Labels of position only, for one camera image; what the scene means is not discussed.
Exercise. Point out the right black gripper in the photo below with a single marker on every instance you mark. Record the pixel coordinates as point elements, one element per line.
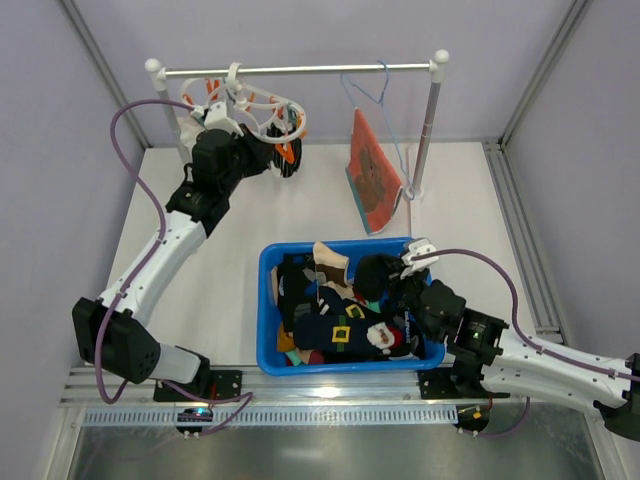
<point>395,272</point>

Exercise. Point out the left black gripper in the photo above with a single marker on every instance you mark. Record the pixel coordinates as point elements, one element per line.
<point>261,150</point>

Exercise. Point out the black white pinstripe sock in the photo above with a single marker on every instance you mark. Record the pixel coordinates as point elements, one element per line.
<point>284,169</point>

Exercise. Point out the white oval clip hanger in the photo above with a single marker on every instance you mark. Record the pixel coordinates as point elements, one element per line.
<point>271,118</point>

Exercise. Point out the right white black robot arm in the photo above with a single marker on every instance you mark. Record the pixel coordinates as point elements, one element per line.
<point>493,356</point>

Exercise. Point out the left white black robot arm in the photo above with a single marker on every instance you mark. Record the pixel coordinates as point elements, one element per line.
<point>111,331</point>

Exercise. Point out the orange clothes peg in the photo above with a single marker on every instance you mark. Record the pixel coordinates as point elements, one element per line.
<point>286,151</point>

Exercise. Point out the white striped sock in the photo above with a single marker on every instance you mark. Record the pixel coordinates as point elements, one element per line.
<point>190,128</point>

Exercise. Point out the navy santa belt sock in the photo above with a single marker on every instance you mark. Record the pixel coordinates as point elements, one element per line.
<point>360,337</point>

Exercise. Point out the beige brown sock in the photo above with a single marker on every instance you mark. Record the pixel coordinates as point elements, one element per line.
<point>330,266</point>

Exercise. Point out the orange bear towel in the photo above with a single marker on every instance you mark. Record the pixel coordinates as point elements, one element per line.
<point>374,182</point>

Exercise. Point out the blue plastic bin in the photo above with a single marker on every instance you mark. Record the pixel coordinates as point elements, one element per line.
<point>322,308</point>

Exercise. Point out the white clothes rack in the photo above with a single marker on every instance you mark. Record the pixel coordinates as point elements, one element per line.
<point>435,67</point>

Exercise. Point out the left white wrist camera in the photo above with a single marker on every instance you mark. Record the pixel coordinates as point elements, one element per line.
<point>215,117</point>

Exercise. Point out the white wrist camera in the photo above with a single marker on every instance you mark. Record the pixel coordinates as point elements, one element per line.
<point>215,117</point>
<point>419,255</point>

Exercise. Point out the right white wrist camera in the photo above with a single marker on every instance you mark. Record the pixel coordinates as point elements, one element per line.
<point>419,255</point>

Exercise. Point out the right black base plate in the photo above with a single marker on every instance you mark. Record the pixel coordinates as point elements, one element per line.
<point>444,383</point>

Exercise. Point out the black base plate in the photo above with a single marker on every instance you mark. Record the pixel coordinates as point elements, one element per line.
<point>222,384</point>
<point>444,383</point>

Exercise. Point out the blue wire hanger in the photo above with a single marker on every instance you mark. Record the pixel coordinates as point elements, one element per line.
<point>348,84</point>

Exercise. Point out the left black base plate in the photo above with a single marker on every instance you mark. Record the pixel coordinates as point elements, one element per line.
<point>222,384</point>

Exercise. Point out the aluminium rail frame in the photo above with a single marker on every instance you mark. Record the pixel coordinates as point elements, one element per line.
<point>212,303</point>

